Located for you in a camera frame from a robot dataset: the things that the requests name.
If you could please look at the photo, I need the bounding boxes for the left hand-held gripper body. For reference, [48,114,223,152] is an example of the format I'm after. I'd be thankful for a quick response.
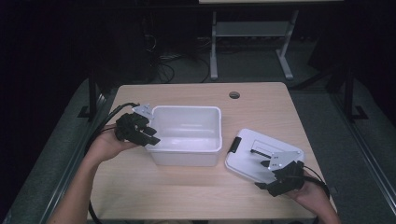
[115,104,155,147]

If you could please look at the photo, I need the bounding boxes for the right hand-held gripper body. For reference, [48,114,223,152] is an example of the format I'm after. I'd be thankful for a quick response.
[266,150,306,198]

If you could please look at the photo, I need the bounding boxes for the white box lid black latches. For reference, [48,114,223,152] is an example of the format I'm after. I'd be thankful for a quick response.
[224,127,306,185]

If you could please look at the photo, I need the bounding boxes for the white plastic storage box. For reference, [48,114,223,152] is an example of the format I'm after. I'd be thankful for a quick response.
[144,105,224,168]

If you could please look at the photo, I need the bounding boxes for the person's right hand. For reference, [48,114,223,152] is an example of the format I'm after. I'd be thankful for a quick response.
[284,172,332,216]

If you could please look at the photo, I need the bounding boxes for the person's left hand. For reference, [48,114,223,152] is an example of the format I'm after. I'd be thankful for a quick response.
[84,123,138,165]

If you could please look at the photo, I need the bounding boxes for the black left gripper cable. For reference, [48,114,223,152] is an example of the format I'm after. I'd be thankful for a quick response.
[83,102,140,224]

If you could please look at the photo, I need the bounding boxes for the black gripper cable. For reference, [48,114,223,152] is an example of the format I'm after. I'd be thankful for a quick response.
[303,165,332,200]
[83,102,140,224]

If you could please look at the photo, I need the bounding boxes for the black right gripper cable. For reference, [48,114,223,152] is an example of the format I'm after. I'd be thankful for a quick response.
[303,165,332,200]

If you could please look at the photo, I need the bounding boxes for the black metal post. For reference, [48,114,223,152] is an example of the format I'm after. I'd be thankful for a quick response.
[88,68,99,121]

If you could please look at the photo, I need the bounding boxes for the aluminium floor rail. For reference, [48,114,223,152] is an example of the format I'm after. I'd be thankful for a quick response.
[329,92,396,217]
[38,88,118,224]

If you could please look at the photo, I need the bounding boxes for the black floor cables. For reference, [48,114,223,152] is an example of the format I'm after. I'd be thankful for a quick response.
[154,50,213,84]

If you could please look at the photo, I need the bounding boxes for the grey metal table frame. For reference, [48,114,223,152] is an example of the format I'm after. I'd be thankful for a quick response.
[209,8,301,81]

